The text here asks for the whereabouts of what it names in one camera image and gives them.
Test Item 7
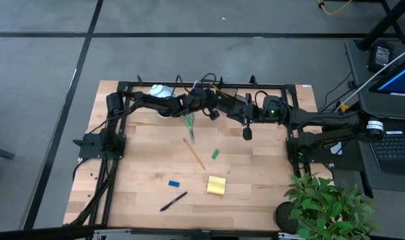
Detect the black monitor blue screen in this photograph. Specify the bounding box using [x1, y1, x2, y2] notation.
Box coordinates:
[368, 53, 405, 98]

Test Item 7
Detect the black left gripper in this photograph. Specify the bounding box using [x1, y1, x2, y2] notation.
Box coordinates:
[184, 87, 221, 121]

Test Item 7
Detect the black power adapter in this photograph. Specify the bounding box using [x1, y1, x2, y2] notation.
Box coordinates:
[368, 41, 395, 73]

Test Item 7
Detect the green leafy plant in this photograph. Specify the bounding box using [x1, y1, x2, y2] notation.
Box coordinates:
[284, 172, 380, 240]

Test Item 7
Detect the white round cup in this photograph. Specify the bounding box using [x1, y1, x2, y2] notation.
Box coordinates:
[148, 84, 179, 119]

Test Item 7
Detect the black furniture leg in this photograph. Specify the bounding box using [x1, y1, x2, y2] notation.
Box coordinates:
[0, 145, 15, 161]

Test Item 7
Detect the black aluminium table frame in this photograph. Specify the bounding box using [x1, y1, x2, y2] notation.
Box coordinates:
[63, 75, 335, 240]

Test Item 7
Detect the yellow sticky note pad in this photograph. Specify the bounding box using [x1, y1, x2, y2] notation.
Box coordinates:
[206, 175, 227, 196]

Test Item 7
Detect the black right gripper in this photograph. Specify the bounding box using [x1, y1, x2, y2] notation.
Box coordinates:
[222, 93, 266, 141]

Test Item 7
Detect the white paper sheet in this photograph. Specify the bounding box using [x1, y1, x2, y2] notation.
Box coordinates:
[330, 141, 344, 156]

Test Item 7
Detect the laptop computer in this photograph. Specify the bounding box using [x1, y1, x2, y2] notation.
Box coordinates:
[344, 39, 405, 194]

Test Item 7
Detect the black laptop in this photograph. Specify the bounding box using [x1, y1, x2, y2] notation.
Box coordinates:
[368, 129, 405, 177]

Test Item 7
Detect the yellow hanging cable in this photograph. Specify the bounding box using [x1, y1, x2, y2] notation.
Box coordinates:
[316, 0, 354, 16]

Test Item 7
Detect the black pen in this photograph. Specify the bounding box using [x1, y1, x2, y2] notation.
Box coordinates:
[159, 191, 189, 213]

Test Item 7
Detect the black plant pot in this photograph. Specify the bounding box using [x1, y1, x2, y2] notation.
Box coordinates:
[274, 201, 300, 235]

